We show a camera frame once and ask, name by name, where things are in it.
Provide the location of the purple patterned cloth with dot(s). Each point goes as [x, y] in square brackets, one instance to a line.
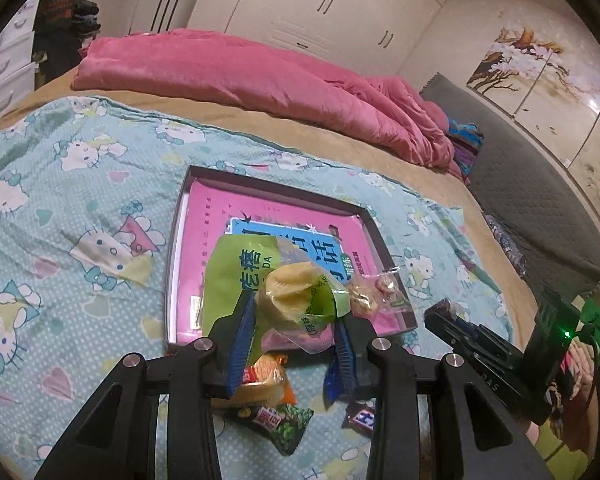
[505, 245]

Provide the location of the pink quilt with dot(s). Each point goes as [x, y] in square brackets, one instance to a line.
[255, 75]

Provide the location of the light blue printed blanket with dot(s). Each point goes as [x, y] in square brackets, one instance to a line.
[80, 185]

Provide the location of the person's right forearm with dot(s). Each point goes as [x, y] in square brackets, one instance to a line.
[597, 325]

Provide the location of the small clear pastry packet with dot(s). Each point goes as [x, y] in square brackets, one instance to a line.
[375, 292]

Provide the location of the white wardrobe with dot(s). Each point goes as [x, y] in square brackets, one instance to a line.
[305, 10]

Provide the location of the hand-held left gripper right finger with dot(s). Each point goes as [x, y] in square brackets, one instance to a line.
[345, 360]

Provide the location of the yellow green cloth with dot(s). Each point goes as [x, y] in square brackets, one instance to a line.
[565, 442]

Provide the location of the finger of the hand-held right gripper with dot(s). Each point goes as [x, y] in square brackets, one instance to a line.
[455, 330]

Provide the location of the pile of dark clothes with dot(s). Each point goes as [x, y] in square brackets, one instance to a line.
[60, 20]

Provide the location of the white drawer chest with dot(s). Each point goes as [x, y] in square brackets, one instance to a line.
[5, 70]

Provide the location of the black green pea packet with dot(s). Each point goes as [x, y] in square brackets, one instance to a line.
[280, 425]

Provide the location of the dark chocolate bar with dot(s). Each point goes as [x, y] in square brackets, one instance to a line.
[360, 416]

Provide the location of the dark shallow box tray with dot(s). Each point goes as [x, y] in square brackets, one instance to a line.
[171, 300]

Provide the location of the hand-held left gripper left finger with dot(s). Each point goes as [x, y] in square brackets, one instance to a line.
[242, 345]

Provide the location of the light green candy packet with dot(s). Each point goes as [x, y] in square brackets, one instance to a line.
[225, 280]

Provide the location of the flowering tree wall painting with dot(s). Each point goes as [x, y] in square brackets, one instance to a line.
[555, 100]

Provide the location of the orange cracker packet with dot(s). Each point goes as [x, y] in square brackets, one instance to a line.
[267, 377]

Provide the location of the pink book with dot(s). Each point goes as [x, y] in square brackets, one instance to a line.
[205, 220]

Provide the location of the colourful pillow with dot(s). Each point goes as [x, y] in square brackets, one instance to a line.
[465, 140]

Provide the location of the green pastry snack packet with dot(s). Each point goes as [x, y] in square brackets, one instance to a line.
[290, 295]

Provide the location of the grey padded headboard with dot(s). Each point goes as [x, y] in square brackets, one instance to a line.
[530, 185]

